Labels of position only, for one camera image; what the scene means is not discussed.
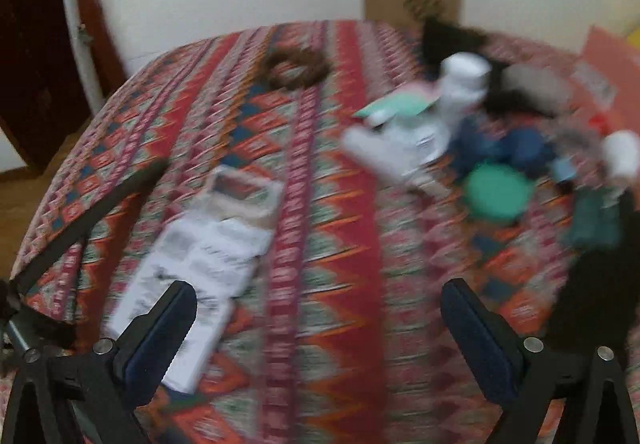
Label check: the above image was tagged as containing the blue figurine toy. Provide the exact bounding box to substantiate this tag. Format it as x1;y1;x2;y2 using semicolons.
448;117;556;179

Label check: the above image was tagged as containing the green pink refill pouch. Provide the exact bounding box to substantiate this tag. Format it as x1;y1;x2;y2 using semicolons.
352;83;439;126

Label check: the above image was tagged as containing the white pill bottle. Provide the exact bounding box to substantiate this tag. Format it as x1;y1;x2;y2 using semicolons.
437;52;491;118

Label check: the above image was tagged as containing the black tripod leg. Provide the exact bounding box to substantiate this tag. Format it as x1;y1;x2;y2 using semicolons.
1;158;169;353

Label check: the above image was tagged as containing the white paper booklet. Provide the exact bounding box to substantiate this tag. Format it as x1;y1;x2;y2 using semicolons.
107;164;283;393

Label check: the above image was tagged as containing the green round lid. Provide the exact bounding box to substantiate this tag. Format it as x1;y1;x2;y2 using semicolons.
462;163;535;225

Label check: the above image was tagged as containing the red patterned tablecloth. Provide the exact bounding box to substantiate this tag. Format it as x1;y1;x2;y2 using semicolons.
8;19;640;444

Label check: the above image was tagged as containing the white plastic packet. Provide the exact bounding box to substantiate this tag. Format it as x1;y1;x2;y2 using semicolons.
340;118;450;189

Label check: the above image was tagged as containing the white pipe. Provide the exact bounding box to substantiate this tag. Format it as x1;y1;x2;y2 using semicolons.
63;0;105;117

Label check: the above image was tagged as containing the black cloth item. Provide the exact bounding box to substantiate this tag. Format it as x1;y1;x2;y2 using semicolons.
421;17;573;118

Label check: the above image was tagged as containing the brown scrunchie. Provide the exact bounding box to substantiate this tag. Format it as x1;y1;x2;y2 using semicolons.
258;47;332;90

